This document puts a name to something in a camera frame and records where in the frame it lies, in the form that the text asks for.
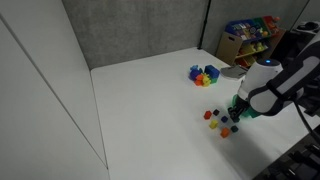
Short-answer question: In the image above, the grey metal mounting plate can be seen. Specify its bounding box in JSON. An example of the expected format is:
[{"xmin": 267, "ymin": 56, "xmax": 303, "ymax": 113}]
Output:
[{"xmin": 219, "ymin": 64, "xmax": 249, "ymax": 82}]

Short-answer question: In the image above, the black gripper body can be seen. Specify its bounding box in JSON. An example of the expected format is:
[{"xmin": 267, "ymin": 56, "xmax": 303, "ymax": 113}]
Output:
[{"xmin": 232, "ymin": 99, "xmax": 251, "ymax": 119}]

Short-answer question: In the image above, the yellow toy piece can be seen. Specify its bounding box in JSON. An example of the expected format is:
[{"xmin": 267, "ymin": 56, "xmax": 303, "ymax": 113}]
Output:
[{"xmin": 201, "ymin": 73, "xmax": 212, "ymax": 88}]

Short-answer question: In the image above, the orange toy piece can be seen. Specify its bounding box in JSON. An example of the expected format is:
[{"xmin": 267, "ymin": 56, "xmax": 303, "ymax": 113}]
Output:
[{"xmin": 194, "ymin": 73, "xmax": 205, "ymax": 87}]

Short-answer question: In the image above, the large blue toy cube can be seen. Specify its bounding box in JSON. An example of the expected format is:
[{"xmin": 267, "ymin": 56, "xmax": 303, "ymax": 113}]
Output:
[{"xmin": 204, "ymin": 64, "xmax": 221, "ymax": 80}]

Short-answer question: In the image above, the green bowl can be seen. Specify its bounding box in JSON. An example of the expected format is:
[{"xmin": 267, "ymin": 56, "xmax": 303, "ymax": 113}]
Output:
[{"xmin": 231, "ymin": 94, "xmax": 262, "ymax": 120}]

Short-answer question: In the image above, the purple toy piece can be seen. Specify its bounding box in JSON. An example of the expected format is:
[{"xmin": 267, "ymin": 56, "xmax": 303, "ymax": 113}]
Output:
[{"xmin": 188, "ymin": 69, "xmax": 202, "ymax": 82}]

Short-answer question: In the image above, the toy shelf with coloured bins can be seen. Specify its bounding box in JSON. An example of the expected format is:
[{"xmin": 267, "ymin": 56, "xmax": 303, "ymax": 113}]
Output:
[{"xmin": 215, "ymin": 14, "xmax": 287, "ymax": 69}]

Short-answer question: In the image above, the small orange block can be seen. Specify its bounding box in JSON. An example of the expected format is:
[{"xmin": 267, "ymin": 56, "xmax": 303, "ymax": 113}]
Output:
[{"xmin": 219, "ymin": 127, "xmax": 231, "ymax": 139}]

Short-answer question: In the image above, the black stand pole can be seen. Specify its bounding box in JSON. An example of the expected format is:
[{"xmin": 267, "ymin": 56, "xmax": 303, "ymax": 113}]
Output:
[{"xmin": 197, "ymin": 0, "xmax": 212, "ymax": 51}]

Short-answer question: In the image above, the small yellow block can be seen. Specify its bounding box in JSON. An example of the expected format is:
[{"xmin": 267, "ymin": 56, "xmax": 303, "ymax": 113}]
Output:
[{"xmin": 208, "ymin": 119, "xmax": 219, "ymax": 130}]

